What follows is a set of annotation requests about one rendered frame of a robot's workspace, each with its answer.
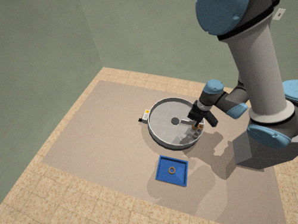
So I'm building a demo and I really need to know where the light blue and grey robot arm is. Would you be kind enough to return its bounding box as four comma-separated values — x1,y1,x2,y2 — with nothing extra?
195,0,298,148

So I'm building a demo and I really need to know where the blue open crate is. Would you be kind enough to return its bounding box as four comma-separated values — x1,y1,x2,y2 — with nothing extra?
155,155,188,186

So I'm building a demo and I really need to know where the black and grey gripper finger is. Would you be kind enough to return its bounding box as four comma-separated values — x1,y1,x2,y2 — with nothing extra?
189,120,200,128

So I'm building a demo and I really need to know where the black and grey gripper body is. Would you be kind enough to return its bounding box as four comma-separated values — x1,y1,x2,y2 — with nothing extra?
187,100,209,122

